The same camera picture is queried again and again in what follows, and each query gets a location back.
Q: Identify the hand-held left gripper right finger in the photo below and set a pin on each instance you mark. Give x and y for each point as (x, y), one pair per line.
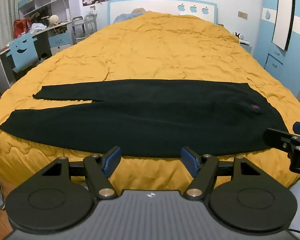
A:
(189, 160)

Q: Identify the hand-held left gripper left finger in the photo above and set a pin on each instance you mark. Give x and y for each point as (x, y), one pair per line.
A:
(112, 160)

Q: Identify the black pants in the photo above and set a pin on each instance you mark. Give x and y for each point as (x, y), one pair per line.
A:
(145, 115)

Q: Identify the blue wardrobe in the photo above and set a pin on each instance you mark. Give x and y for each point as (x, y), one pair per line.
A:
(285, 65)

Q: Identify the black and white gadget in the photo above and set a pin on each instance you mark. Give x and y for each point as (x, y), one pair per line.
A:
(238, 35)

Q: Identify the yellow quilted blanket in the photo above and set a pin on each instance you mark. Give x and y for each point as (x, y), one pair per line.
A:
(160, 50)

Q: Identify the black framed mirror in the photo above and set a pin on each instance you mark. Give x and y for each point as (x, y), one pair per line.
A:
(283, 12)

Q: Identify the blue drawer unit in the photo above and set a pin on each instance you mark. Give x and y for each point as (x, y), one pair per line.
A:
(60, 43)

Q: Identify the blue chair with face cutout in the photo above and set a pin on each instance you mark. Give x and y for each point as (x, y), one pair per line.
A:
(22, 52)

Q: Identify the blue pillow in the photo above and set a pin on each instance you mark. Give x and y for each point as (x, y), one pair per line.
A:
(123, 18)

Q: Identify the grey desk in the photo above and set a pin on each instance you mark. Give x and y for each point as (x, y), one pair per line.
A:
(5, 62)

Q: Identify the white crumpled cloth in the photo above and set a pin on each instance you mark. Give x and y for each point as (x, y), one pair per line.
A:
(38, 27)

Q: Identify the cream round ball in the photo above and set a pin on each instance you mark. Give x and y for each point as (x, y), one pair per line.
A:
(54, 19)

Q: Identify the blue and white headboard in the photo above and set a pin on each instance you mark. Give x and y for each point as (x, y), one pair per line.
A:
(162, 6)

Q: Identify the red bag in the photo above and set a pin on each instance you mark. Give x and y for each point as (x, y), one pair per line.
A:
(22, 27)

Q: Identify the beige wall switch plate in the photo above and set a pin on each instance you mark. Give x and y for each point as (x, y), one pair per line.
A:
(242, 15)

